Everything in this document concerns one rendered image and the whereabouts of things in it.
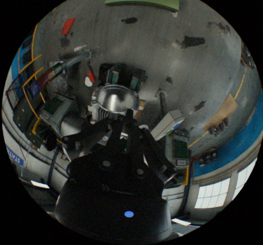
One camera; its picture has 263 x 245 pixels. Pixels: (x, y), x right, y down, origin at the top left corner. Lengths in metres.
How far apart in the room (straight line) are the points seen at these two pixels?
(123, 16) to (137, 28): 0.12
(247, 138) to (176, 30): 5.21
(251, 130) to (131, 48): 5.38
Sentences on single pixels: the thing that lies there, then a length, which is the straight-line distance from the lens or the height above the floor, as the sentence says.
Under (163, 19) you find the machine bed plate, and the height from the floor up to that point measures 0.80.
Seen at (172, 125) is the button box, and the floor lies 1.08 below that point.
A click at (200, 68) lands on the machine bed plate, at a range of 0.56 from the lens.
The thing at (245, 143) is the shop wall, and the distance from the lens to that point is 5.34.
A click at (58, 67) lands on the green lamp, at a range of 0.41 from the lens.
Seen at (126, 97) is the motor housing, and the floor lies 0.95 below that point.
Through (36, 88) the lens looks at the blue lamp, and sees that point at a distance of 0.36.
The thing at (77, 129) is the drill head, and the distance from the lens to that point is 0.65.
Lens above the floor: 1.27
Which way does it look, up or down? 42 degrees down
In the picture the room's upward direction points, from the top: 166 degrees counter-clockwise
